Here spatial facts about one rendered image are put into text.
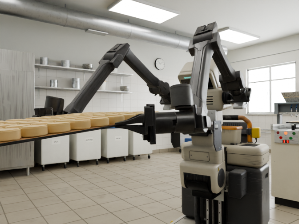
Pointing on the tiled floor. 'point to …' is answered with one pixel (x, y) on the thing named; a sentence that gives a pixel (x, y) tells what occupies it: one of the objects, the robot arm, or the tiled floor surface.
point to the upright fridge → (17, 104)
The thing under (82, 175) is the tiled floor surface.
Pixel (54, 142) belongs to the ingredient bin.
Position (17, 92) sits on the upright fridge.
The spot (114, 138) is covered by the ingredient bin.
